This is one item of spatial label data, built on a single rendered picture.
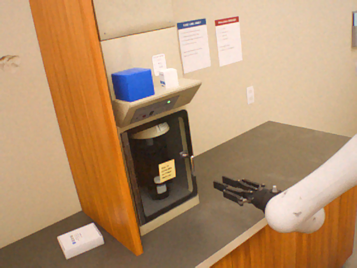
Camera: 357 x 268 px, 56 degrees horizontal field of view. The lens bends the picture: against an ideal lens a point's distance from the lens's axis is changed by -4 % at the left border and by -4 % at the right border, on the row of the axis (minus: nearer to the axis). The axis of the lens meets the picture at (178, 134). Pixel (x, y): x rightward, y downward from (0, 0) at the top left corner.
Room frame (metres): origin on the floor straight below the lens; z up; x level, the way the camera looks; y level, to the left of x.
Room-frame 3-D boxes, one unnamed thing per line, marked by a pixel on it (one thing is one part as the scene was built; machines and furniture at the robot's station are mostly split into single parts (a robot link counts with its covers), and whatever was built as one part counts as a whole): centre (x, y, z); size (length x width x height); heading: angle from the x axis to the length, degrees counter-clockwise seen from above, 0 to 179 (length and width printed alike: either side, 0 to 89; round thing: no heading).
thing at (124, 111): (1.23, 0.05, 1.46); 0.32 x 0.11 x 0.10; 127
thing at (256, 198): (1.03, -0.24, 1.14); 0.09 x 0.08 x 0.07; 37
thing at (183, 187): (1.27, 0.08, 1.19); 0.30 x 0.01 x 0.40; 126
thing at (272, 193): (0.97, -0.28, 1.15); 0.09 x 0.06 x 0.12; 127
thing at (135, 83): (1.17, 0.13, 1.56); 0.10 x 0.10 x 0.09; 37
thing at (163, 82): (1.26, 0.01, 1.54); 0.05 x 0.05 x 0.06; 22
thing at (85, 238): (1.18, 0.46, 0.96); 0.16 x 0.12 x 0.04; 118
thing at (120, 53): (1.38, 0.15, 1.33); 0.32 x 0.25 x 0.77; 127
